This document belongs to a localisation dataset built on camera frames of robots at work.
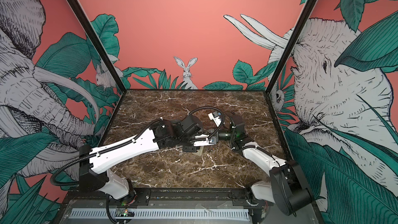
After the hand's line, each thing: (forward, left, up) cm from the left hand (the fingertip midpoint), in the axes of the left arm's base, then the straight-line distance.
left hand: (200, 137), depth 70 cm
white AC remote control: (-5, +1, -6) cm, 8 cm away
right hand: (+1, +1, -1) cm, 2 cm away
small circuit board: (-25, +35, -22) cm, 49 cm away
